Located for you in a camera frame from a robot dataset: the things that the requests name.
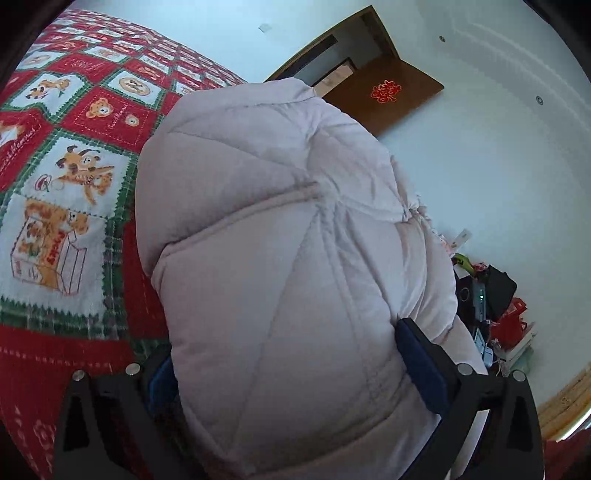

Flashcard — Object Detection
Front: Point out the white quilted coat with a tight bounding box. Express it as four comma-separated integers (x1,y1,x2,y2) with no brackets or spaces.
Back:
135,78,490,480

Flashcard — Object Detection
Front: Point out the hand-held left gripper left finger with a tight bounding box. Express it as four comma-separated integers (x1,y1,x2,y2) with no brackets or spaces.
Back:
54,355,191,480

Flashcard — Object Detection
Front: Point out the black bag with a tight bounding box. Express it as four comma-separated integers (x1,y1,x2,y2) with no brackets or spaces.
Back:
484,265,518,320

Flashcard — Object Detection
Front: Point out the wooden door frame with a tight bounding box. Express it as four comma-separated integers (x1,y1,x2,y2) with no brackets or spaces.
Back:
263,6,402,100

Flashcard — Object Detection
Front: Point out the brown wooden door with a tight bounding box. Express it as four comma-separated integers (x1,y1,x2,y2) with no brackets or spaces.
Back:
321,58,445,138

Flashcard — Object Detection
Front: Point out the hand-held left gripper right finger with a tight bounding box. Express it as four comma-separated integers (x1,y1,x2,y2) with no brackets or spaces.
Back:
394,318,546,480

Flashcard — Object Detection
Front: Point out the light wooden board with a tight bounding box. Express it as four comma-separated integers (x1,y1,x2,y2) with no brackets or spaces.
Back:
537,360,588,440

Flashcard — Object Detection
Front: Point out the red bear print blanket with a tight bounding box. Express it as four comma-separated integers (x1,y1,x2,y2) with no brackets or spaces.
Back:
0,9,250,480

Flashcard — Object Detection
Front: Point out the stack of white books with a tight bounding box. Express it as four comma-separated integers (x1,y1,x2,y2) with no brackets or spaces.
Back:
505,323,539,365

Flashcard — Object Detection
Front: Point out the red bag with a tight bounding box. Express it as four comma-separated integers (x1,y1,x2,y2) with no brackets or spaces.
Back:
489,298,528,352

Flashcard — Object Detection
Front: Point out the red paper door decoration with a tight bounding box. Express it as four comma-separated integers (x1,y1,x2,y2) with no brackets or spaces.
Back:
370,79,402,104

